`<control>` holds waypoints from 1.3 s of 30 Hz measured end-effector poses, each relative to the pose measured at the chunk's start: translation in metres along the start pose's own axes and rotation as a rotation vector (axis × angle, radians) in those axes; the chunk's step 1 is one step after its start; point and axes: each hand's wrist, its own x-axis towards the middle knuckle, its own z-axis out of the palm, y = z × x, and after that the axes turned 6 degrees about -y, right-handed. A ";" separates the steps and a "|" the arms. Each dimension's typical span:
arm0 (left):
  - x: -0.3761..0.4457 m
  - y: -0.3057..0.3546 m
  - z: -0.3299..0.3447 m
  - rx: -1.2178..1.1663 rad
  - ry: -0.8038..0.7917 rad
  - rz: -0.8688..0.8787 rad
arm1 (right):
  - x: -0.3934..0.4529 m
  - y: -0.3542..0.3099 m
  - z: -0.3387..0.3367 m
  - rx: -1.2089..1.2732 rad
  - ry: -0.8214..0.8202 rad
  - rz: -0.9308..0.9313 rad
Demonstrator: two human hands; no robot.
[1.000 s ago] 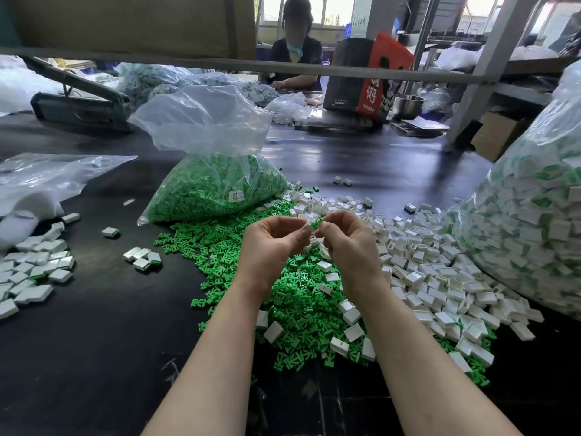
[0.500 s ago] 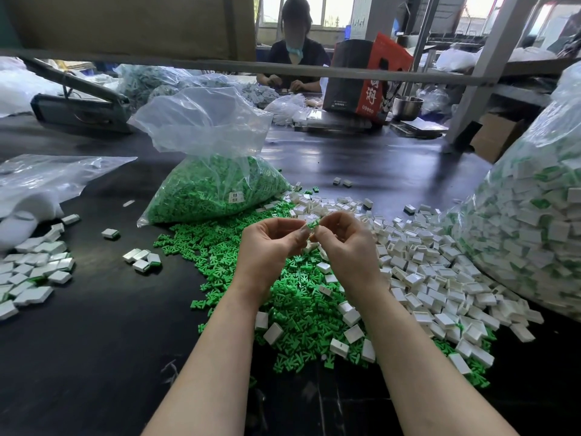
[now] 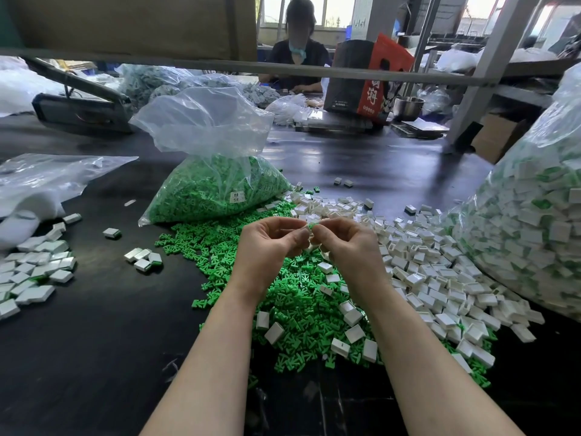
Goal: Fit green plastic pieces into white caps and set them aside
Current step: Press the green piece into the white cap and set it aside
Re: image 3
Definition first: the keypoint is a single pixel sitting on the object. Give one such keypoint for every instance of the person's left hand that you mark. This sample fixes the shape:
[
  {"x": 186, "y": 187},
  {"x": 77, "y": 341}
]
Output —
[{"x": 261, "y": 257}]

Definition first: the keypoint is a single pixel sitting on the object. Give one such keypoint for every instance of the person's right hand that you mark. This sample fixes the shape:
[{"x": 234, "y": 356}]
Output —
[{"x": 356, "y": 257}]

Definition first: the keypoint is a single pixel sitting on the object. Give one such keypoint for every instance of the pile of green parts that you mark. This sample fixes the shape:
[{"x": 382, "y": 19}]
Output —
[{"x": 207, "y": 248}]

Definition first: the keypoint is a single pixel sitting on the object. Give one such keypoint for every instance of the pile of white plastic caps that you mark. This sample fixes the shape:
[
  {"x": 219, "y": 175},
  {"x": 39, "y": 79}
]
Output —
[{"x": 449, "y": 268}]

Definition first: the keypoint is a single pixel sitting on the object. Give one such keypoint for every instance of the pile of assembled white pieces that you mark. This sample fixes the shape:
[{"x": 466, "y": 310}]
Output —
[{"x": 36, "y": 270}]

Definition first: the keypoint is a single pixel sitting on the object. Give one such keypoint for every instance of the person's left forearm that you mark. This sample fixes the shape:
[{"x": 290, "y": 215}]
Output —
[{"x": 204, "y": 381}]

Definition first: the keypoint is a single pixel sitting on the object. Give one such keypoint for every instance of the person's right forearm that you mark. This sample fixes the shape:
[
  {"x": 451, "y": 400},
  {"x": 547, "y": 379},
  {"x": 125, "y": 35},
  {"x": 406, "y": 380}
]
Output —
[{"x": 440, "y": 381}]

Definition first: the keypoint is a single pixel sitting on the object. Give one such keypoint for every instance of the bag of green clips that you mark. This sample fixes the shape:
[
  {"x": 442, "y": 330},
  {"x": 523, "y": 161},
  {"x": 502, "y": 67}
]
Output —
[{"x": 218, "y": 189}]

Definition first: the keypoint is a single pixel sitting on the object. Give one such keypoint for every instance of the large bag of white caps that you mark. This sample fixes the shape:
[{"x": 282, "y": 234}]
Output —
[{"x": 540, "y": 213}]

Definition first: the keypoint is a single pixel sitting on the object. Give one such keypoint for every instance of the clear bag of pale parts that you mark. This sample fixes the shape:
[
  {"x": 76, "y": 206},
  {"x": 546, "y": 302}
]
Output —
[{"x": 165, "y": 82}]

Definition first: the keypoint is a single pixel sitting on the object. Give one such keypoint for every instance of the white paper sheets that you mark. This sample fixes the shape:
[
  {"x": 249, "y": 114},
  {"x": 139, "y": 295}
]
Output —
[{"x": 421, "y": 128}]

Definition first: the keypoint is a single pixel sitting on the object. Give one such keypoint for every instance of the crumpled white plastic bag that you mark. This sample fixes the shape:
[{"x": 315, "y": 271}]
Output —
[{"x": 290, "y": 110}]

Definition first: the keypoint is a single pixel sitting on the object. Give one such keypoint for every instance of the metal bowl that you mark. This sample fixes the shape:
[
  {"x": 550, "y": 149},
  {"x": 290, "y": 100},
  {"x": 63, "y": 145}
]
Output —
[{"x": 409, "y": 109}]

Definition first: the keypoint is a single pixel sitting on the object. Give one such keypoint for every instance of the black and red box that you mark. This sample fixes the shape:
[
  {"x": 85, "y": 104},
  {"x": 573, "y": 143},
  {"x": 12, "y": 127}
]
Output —
[{"x": 363, "y": 84}]

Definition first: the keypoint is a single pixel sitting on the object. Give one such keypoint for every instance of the cardboard box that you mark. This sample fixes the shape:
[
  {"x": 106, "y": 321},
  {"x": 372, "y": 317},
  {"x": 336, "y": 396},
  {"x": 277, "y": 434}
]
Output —
[{"x": 500, "y": 138}]

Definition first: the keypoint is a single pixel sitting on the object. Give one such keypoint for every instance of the black table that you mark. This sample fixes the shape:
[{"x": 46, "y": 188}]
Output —
[{"x": 91, "y": 363}]

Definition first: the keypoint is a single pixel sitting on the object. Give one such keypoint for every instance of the empty clear plastic bag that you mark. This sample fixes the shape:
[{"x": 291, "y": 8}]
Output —
[{"x": 53, "y": 175}]

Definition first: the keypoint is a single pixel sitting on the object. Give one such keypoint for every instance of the white bags on shelf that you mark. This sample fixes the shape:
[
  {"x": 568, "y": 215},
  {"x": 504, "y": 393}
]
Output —
[{"x": 490, "y": 57}]

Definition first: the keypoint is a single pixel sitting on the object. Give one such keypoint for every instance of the brown board panel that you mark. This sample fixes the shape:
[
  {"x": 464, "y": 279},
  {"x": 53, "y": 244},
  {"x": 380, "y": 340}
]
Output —
[{"x": 125, "y": 25}]

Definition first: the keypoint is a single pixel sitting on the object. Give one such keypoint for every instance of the white plastic sheet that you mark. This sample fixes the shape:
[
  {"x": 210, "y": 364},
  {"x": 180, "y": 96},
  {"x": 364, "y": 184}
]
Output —
[{"x": 24, "y": 89}]

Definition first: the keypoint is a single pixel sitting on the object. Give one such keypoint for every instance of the grey metal shelf frame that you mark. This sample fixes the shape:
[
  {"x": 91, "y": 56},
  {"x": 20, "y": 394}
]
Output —
[{"x": 181, "y": 63}]

